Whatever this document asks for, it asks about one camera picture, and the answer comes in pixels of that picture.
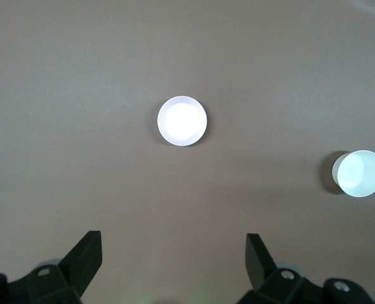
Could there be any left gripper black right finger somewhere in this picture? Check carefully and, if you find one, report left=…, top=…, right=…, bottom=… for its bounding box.
left=238, top=233, right=374, bottom=304

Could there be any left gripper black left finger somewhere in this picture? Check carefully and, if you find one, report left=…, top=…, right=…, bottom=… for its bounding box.
left=0, top=231, right=103, bottom=304

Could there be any pink bowl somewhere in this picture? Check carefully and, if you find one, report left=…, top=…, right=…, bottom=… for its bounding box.
left=157, top=95, right=208, bottom=147

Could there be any white bowl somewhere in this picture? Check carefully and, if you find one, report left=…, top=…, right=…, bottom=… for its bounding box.
left=331, top=149, right=375, bottom=198

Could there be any brown table cloth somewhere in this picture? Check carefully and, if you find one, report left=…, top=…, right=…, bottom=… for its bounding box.
left=0, top=0, right=375, bottom=304

